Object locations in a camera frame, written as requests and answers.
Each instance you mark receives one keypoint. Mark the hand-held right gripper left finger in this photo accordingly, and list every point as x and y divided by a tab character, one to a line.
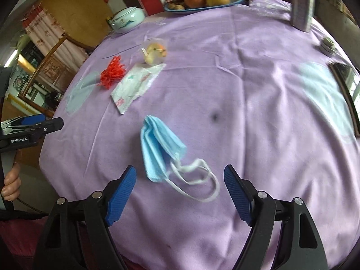
122	194

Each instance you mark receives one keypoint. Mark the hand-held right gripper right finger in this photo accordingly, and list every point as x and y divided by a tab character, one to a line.
236	194

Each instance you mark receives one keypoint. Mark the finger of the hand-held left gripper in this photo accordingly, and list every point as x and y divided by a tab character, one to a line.
33	119
50	125

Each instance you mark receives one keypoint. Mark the blue face mask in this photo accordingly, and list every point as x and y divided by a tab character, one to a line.
160	146

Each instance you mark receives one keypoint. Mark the person's left hand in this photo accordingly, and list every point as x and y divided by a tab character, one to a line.
11	182

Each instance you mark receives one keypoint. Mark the carved wooden armchair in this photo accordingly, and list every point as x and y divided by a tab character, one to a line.
53	64

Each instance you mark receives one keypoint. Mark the red foam fruit net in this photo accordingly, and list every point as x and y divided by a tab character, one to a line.
112	73

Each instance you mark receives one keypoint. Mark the floral pink curtain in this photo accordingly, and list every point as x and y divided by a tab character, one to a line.
42	33

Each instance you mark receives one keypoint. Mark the white printed tissue packet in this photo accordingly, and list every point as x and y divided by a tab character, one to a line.
135	87

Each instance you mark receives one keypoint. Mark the green can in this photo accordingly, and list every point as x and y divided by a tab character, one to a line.
108	20

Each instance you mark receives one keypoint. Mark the clear plastic jelly cup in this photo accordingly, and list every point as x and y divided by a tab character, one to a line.
154	52

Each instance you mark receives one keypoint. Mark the pale ceramic lidded jar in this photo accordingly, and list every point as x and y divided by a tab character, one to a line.
128	19

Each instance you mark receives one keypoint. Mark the pile of walnuts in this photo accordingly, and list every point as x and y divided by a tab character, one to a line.
177	6

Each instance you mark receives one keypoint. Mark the small white cap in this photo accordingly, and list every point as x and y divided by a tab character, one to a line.
327	45

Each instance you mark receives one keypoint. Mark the blue oval fruit plate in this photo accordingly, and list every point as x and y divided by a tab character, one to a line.
202	8

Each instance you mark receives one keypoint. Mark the grey metal box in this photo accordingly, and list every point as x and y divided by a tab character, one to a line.
302	4

